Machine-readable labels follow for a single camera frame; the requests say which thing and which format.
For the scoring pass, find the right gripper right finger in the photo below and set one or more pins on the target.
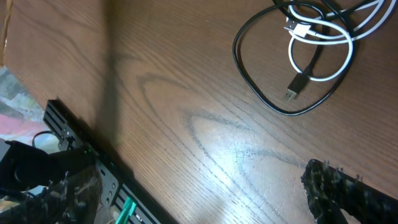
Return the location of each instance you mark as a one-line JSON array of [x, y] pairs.
[[329, 191]]

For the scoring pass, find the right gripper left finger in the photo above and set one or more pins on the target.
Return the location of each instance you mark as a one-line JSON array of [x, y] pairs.
[[74, 199]]

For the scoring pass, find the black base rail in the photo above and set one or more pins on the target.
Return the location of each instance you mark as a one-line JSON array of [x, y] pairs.
[[102, 174]]

